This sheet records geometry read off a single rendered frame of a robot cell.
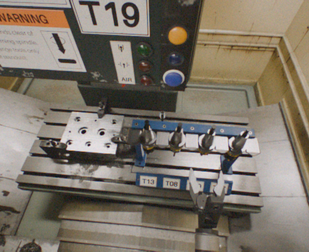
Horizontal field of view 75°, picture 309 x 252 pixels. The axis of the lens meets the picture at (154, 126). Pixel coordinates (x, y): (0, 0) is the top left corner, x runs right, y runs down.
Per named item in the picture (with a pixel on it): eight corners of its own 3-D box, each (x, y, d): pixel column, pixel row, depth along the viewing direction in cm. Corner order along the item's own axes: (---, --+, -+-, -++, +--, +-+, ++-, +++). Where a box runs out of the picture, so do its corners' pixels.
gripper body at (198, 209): (192, 196, 74) (192, 233, 68) (196, 191, 67) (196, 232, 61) (213, 198, 74) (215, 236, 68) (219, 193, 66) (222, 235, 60)
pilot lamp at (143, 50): (151, 58, 31) (150, 45, 29) (136, 57, 31) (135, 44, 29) (151, 55, 31) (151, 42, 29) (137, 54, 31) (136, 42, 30)
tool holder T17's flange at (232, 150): (242, 139, 77) (244, 136, 75) (246, 154, 74) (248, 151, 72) (225, 140, 77) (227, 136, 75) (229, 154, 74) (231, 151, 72)
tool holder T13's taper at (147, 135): (154, 132, 77) (154, 122, 71) (152, 142, 74) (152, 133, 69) (142, 131, 77) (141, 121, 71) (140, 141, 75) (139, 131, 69)
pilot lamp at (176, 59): (182, 66, 32) (183, 54, 30) (168, 65, 32) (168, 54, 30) (182, 64, 32) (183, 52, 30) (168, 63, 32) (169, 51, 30)
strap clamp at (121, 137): (138, 152, 108) (135, 139, 95) (113, 150, 109) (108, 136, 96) (138, 147, 110) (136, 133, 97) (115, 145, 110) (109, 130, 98)
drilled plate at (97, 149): (116, 158, 102) (115, 154, 98) (61, 153, 104) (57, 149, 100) (124, 120, 114) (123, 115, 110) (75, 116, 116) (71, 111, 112)
